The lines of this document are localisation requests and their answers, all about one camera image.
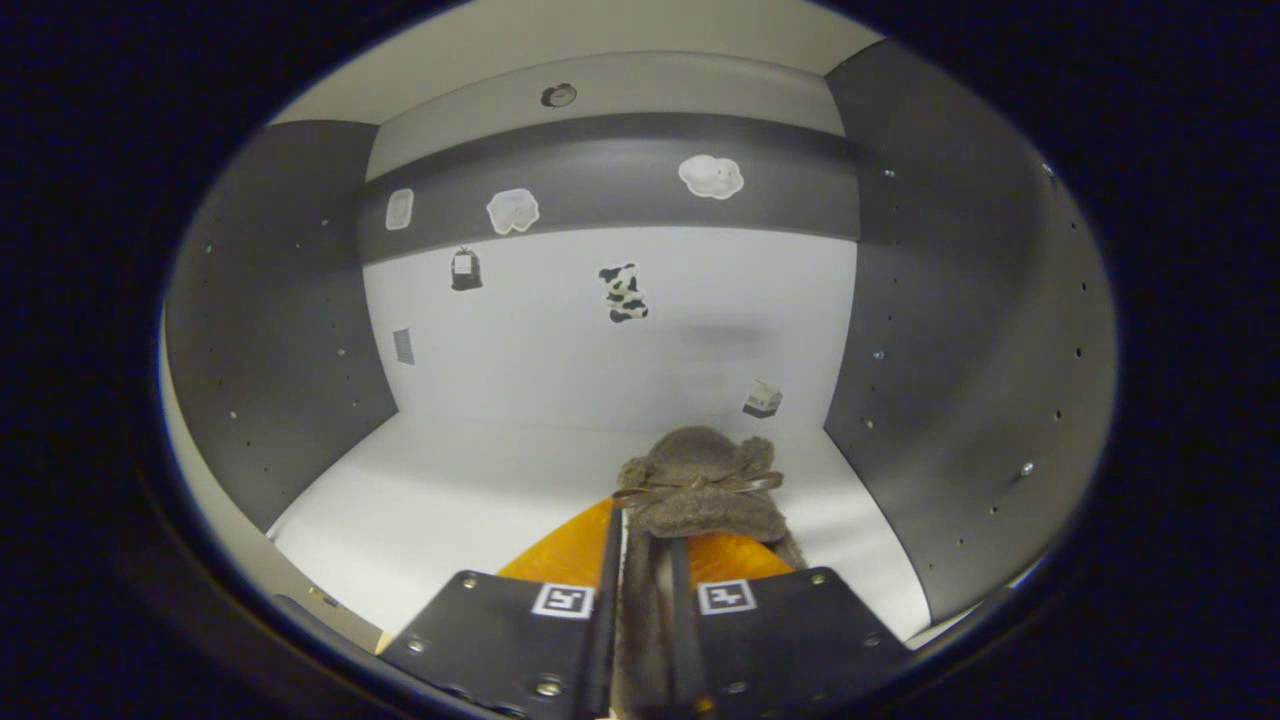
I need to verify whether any white shoe cabinet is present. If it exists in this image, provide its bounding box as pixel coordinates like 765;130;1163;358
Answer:
160;0;1119;701

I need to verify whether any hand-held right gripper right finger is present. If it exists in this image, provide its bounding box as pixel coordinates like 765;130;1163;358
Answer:
665;530;913;719

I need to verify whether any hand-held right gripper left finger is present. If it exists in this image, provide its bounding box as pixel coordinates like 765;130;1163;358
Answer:
378;497;623;720

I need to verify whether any brown fuzzy shoe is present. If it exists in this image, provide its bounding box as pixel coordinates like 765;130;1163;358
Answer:
610;426;809;720

